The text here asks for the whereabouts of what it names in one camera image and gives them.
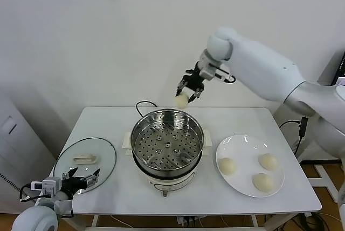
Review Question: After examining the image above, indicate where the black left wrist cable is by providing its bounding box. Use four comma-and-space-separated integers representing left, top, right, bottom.
18, 184, 41, 202

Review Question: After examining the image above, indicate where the grey cabinet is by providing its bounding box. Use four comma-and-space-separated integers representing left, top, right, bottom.
0, 85, 59, 214

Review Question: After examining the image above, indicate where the white round plate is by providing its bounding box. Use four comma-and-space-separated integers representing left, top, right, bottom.
215, 134, 286, 199

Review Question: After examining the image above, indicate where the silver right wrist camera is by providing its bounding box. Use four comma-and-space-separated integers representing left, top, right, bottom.
201, 63, 232, 82

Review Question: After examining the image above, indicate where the round glass lid cream handle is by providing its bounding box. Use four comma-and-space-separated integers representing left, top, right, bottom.
53, 137, 118, 195

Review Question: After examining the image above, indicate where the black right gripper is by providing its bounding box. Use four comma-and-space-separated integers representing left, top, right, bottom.
176, 65, 205, 104

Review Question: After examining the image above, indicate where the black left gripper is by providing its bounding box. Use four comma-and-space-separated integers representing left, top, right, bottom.
60, 168, 101, 196

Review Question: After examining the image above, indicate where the cream electric cooker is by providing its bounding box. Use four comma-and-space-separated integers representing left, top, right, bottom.
122, 130, 212, 198

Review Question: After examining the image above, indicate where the perforated steel steamer basket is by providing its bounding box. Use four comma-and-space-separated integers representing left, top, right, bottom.
130, 108, 205, 172

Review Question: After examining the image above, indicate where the white steamed baozi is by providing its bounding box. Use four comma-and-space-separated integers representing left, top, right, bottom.
252, 173, 275, 193
218, 157, 237, 175
174, 92, 190, 109
258, 153, 279, 171

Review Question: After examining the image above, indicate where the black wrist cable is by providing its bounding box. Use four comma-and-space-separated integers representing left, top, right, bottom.
220, 67, 237, 84
18, 184, 41, 202

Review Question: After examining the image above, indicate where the white table frame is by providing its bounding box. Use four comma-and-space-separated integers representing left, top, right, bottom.
60, 213, 297, 231

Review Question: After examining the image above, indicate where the dark laptop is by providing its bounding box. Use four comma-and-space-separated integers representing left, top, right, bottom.
333, 50, 345, 86

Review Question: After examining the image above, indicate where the black cooker power cord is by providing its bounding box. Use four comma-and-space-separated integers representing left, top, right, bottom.
135, 100, 158, 118

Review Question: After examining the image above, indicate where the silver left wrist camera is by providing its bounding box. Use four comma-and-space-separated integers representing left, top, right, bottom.
30, 176, 61, 196

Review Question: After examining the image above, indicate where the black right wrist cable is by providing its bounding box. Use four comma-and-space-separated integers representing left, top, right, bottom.
220, 67, 237, 84

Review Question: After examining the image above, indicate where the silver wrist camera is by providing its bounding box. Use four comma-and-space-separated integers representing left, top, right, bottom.
201, 63, 232, 82
30, 176, 61, 196

